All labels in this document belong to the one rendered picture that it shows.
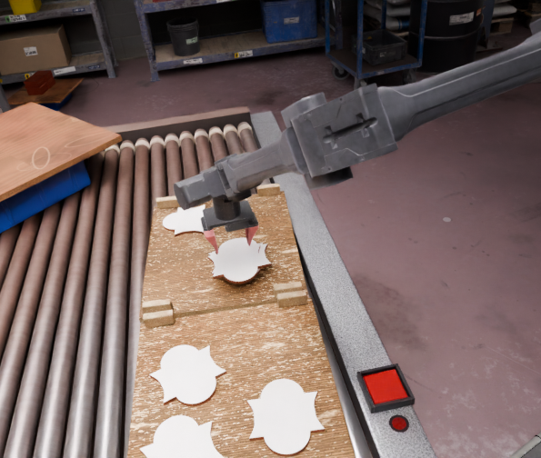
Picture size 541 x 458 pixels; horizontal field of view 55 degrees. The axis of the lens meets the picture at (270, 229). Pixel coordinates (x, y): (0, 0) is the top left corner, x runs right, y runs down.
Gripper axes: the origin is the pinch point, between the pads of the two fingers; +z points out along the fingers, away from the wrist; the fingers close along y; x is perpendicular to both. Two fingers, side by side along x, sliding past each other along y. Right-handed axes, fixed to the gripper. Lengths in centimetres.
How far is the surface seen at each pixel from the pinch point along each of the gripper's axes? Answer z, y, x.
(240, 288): 3.5, -0.9, -10.3
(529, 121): 99, 236, 185
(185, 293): 3.7, -12.4, -7.6
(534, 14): 87, 359, 352
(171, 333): 3.5, -16.5, -18.1
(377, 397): 3.5, 15.5, -43.6
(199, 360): 2.5, -12.1, -27.3
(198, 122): 4, 3, 75
